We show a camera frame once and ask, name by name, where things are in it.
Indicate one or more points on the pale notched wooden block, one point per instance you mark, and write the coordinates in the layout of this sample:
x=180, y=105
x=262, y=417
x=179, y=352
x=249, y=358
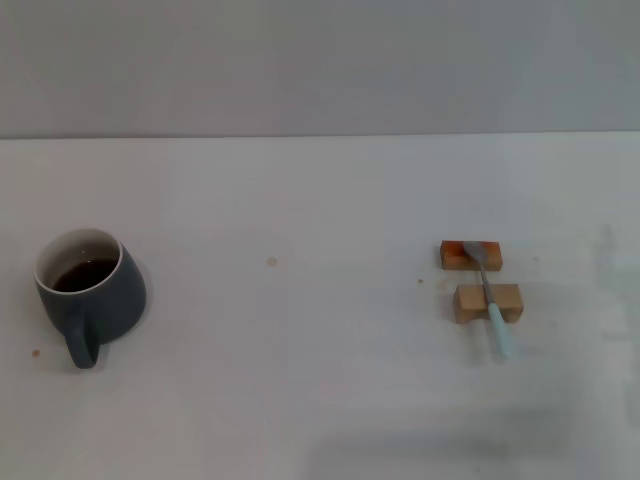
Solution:
x=470, y=300

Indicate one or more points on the dark coffee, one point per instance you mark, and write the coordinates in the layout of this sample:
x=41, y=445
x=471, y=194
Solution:
x=80, y=277

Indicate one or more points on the dark grey ceramic cup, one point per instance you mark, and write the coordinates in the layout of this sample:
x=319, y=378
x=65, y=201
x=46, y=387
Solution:
x=115, y=300

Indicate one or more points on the orange stained wooden block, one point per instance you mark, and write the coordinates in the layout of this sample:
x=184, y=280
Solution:
x=452, y=257

